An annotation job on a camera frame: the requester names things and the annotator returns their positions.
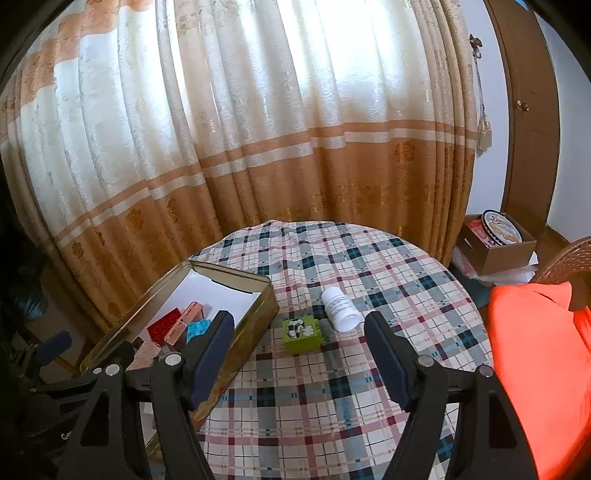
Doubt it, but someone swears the orange cushion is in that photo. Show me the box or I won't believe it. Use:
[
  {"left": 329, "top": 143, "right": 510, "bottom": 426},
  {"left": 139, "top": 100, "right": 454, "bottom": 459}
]
[{"left": 487, "top": 281, "right": 591, "bottom": 480}]

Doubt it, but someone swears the white paper sheet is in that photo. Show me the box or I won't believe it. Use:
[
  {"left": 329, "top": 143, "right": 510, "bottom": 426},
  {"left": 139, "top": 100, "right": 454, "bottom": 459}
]
[{"left": 134, "top": 270, "right": 257, "bottom": 342}]

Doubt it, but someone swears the brown wooden door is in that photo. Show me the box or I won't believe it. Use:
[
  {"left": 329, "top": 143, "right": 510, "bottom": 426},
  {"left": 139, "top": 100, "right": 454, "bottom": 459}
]
[{"left": 484, "top": 0, "right": 563, "bottom": 228}]

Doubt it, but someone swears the brown wicker chair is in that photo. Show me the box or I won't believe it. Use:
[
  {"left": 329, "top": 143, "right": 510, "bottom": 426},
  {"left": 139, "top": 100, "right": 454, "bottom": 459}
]
[{"left": 529, "top": 236, "right": 591, "bottom": 286}]

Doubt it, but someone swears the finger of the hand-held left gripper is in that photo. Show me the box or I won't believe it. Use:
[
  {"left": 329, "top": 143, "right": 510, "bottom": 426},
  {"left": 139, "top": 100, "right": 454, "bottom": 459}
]
[
  {"left": 30, "top": 331, "right": 74, "bottom": 369},
  {"left": 32, "top": 344, "right": 137, "bottom": 402}
]

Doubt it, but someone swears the brown cardboard box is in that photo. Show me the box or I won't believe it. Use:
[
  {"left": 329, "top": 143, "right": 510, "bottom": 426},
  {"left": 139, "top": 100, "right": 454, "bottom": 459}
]
[{"left": 455, "top": 213, "right": 537, "bottom": 276}]

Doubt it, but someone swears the beige and orange curtain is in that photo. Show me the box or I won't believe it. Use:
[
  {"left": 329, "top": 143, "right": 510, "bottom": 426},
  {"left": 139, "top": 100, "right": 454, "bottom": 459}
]
[{"left": 0, "top": 0, "right": 480, "bottom": 344}]

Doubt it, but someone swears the green panda toy block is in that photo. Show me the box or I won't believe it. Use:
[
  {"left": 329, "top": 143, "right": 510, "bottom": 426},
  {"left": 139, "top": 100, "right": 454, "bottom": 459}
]
[{"left": 281, "top": 316, "right": 324, "bottom": 356}]

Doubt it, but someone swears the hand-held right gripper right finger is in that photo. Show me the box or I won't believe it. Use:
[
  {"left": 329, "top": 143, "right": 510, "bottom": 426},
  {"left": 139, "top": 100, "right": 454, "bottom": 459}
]
[{"left": 365, "top": 311, "right": 536, "bottom": 480}]

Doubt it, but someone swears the white plastic bottle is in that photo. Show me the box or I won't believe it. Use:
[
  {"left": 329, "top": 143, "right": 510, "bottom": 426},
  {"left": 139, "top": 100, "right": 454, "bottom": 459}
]
[{"left": 321, "top": 286, "right": 362, "bottom": 332}]

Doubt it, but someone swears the pink makeup palette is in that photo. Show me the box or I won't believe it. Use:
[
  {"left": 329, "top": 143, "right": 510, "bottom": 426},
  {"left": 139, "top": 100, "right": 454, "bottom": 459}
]
[{"left": 164, "top": 301, "right": 206, "bottom": 347}]

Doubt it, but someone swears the red toy block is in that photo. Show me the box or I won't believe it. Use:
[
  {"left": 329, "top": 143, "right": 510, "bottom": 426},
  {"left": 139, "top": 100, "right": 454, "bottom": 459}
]
[{"left": 147, "top": 308, "right": 185, "bottom": 347}]

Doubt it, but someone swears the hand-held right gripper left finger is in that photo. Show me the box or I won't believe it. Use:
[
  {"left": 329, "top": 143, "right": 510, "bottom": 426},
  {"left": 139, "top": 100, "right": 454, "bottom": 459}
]
[{"left": 55, "top": 310, "right": 236, "bottom": 480}]

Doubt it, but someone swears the blue toy block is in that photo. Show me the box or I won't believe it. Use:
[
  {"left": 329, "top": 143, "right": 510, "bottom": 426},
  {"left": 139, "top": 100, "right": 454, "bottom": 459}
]
[{"left": 185, "top": 318, "right": 215, "bottom": 345}]

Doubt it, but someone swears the round blue cookie tin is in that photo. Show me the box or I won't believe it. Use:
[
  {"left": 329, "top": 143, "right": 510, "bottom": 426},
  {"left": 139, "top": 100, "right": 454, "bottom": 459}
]
[{"left": 480, "top": 210, "right": 524, "bottom": 245}]

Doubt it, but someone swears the plaid tablecloth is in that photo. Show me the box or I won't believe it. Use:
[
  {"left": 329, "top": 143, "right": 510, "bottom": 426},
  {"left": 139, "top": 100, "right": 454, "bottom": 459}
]
[{"left": 190, "top": 220, "right": 495, "bottom": 480}]

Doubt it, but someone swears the red packet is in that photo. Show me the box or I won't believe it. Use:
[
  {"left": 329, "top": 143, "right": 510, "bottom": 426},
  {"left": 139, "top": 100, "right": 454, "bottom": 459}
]
[{"left": 466, "top": 220, "right": 490, "bottom": 245}]

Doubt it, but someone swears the white plastic bag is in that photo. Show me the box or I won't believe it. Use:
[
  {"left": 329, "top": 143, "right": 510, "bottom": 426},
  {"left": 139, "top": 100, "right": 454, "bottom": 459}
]
[{"left": 452, "top": 251, "right": 539, "bottom": 289}]

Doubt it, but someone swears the gold rectangular tin box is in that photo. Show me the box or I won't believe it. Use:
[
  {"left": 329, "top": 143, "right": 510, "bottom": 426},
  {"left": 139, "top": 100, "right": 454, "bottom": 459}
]
[{"left": 79, "top": 259, "right": 280, "bottom": 431}]

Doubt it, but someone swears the curtain tieback tassel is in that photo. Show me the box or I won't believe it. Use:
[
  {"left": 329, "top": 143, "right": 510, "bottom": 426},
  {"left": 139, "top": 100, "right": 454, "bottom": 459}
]
[{"left": 475, "top": 55, "right": 493, "bottom": 160}]

